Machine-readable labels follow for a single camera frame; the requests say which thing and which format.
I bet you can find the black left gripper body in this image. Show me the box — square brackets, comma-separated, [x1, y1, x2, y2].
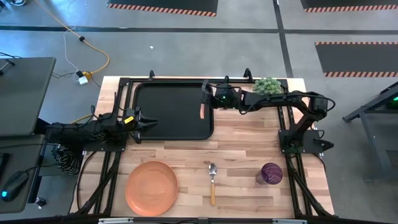
[119, 106, 143, 144]

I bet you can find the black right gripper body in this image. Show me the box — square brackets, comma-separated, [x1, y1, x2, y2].
[211, 83, 243, 110]

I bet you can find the metal spoon with wooden handle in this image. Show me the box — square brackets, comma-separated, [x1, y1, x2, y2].
[208, 162, 218, 207]

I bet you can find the purple faceted plastic cup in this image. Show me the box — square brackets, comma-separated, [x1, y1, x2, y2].
[255, 162, 284, 185]

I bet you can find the black plastic tray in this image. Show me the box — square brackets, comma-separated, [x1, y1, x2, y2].
[132, 80, 215, 141]

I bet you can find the green potted plant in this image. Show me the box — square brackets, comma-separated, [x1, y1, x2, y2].
[251, 77, 283, 96]

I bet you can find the black mat with striped edge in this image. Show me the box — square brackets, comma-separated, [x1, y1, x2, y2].
[107, 0, 219, 17]
[300, 0, 398, 13]
[315, 41, 398, 78]

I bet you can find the grey side desk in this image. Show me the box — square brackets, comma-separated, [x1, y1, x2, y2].
[0, 57, 57, 138]

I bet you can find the dark low desk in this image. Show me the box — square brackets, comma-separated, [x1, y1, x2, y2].
[0, 134, 46, 215]

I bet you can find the black computer mouse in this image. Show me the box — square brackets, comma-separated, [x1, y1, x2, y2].
[1, 170, 29, 202]

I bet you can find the yellow floor cable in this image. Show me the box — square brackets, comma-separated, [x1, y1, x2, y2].
[70, 113, 94, 124]
[34, 0, 110, 75]

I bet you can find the black white braided cable sleeve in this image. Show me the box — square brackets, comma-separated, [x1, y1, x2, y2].
[51, 144, 84, 175]

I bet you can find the black cable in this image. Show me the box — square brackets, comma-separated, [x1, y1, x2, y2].
[76, 151, 97, 212]

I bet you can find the grey metal bracket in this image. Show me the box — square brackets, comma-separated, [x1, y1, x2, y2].
[272, 218, 308, 224]
[98, 217, 135, 224]

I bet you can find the white thin cable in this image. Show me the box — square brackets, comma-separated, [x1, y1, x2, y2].
[63, 0, 88, 82]

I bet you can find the grey neighbouring table frame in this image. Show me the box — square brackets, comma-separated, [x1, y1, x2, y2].
[341, 81, 398, 183]

